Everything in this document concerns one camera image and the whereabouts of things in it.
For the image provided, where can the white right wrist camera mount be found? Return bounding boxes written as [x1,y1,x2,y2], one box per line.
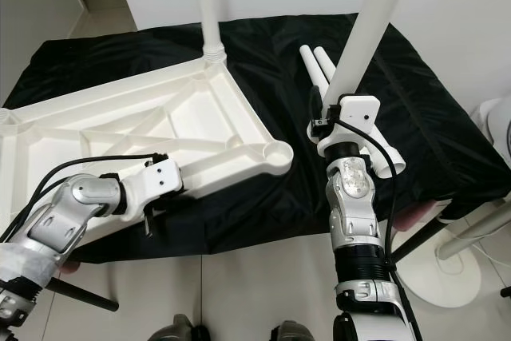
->
[315,95,380,158]

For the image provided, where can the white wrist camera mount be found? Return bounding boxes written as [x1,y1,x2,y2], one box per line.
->
[120,157,183,218]
[315,95,380,158]

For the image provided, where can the white plastic children table top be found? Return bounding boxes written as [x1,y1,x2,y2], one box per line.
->
[0,46,295,214]

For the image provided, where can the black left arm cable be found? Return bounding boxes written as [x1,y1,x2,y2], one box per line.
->
[4,153,168,238]

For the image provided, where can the grey robot right leg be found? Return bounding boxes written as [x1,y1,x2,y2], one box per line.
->
[271,321,324,341]

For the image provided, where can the black metal table leg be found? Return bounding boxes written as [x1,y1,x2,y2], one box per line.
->
[48,276,121,313]
[391,215,452,266]

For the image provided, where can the black cloth table cover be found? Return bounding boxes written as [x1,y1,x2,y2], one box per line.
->
[0,14,504,266]

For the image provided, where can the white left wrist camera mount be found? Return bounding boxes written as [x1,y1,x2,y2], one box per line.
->
[120,157,183,218]

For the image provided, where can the white standing fan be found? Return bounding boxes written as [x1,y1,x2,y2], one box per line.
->
[399,97,511,310]

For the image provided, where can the grey robot leg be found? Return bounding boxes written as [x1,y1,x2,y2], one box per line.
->
[271,321,324,341]
[156,313,204,341]

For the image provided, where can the grey robot left leg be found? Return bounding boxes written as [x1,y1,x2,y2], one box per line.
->
[156,313,204,341]

